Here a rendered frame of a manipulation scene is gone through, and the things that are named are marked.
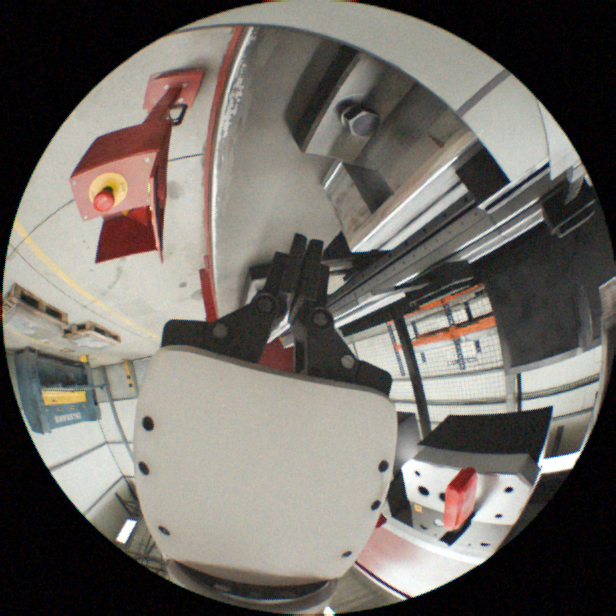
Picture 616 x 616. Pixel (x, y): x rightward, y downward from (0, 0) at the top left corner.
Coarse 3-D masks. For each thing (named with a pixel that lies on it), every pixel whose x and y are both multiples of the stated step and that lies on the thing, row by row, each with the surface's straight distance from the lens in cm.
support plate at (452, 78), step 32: (288, 0) 5; (320, 0) 5; (320, 32) 5; (352, 32) 5; (384, 32) 5; (416, 32) 6; (448, 32) 6; (416, 64) 6; (448, 64) 6; (480, 64) 7; (448, 96) 7; (512, 96) 9; (480, 128) 9; (512, 128) 10; (512, 160) 12
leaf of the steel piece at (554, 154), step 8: (544, 112) 11; (544, 120) 12; (552, 120) 12; (544, 128) 12; (552, 128) 13; (560, 128) 14; (552, 136) 14; (560, 136) 15; (552, 144) 14; (560, 144) 15; (568, 144) 17; (552, 152) 15; (560, 152) 16; (568, 152) 18; (552, 160) 16
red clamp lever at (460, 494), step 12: (468, 468) 16; (456, 480) 15; (468, 480) 15; (456, 492) 15; (468, 492) 16; (444, 504) 17; (456, 504) 16; (468, 504) 17; (444, 516) 18; (456, 516) 17; (468, 516) 23; (456, 528) 20; (468, 528) 23; (444, 540) 21; (456, 540) 22
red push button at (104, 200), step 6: (108, 186) 36; (102, 192) 33; (108, 192) 33; (96, 198) 34; (102, 198) 33; (108, 198) 33; (114, 198) 34; (96, 204) 34; (102, 204) 34; (108, 204) 34; (96, 210) 36; (102, 210) 35; (108, 210) 35
